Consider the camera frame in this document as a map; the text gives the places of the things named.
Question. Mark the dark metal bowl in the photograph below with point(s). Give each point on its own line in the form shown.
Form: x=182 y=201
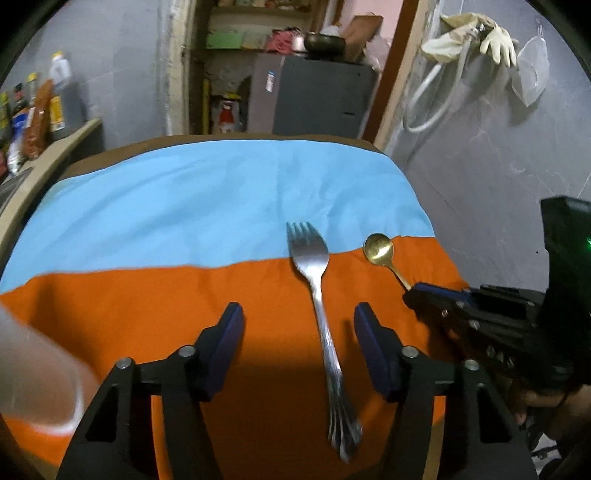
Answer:
x=325 y=46

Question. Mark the clear plastic bag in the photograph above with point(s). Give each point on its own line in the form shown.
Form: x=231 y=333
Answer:
x=531 y=69

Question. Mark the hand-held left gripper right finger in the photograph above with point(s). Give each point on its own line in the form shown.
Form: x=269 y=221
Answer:
x=367 y=341

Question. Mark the gold spoon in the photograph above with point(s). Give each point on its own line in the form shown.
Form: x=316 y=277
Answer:
x=378 y=249

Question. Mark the light blue cloth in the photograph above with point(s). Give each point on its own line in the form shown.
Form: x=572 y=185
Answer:
x=184 y=203

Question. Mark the blue and white packet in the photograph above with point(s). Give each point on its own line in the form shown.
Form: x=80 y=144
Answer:
x=16 y=143

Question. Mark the red and white bottle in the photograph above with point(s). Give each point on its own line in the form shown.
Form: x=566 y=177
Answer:
x=226 y=115

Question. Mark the white bowl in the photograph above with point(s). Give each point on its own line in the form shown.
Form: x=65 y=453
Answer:
x=330 y=30

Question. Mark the orange cloth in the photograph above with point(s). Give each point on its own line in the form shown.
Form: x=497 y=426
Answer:
x=138 y=314

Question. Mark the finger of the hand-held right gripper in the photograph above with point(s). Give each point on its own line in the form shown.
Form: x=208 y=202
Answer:
x=441 y=294
x=438 y=314

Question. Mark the green box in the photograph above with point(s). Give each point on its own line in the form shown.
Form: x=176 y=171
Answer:
x=224 y=40

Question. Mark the translucent plastic cup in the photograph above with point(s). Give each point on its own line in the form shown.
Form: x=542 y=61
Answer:
x=37 y=369

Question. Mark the pink cloth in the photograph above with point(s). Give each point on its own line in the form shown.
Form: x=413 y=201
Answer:
x=282 y=40

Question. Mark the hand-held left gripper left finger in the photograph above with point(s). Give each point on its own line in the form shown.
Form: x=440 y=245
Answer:
x=228 y=341

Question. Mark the silver fork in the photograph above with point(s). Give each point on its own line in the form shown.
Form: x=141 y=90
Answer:
x=319 y=295

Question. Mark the small dark sauce bottle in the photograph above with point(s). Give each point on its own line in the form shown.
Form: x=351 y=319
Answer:
x=18 y=99

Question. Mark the yellow roll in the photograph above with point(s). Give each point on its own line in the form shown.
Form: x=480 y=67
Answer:
x=206 y=104

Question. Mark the grey metal cabinet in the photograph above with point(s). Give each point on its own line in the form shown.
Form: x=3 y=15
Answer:
x=314 y=97

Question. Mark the person's right hand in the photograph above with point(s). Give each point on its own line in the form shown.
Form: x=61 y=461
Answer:
x=540 y=399

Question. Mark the small clear bottle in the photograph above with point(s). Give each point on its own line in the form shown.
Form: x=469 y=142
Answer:
x=31 y=87

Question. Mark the wooden board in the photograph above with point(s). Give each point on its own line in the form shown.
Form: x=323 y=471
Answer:
x=362 y=34

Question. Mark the cream rubber glove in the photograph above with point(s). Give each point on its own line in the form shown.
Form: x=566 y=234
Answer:
x=501 y=41
x=450 y=39

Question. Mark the wooden door frame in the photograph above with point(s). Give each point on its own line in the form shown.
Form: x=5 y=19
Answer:
x=397 y=69

